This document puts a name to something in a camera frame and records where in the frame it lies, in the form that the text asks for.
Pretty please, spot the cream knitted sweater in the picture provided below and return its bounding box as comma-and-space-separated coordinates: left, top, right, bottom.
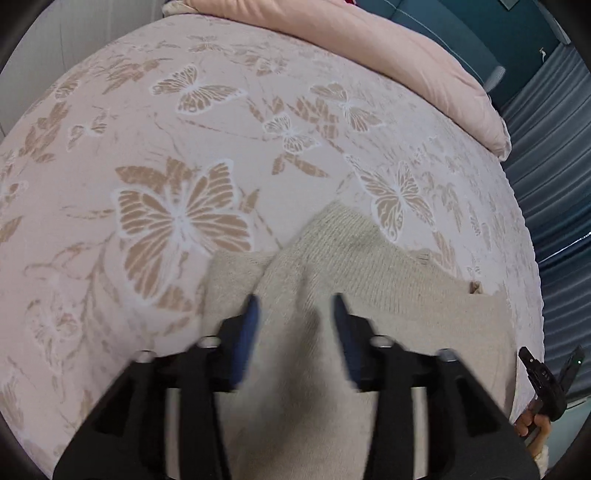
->
201, 203, 517, 479

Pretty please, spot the person's right hand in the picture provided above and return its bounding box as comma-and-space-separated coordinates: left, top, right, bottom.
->
514, 400, 551, 460

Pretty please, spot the blue curtain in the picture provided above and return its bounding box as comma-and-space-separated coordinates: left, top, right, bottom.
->
502, 45, 590, 372

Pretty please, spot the pink butterfly bedspread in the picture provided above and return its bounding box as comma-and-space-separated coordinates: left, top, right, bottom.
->
1, 14, 544, 475

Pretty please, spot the blue upholstered headboard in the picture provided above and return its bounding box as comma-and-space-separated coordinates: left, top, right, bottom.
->
356, 1, 559, 108

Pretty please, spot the pink folded quilt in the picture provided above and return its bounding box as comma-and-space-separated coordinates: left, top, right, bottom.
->
162, 0, 512, 161

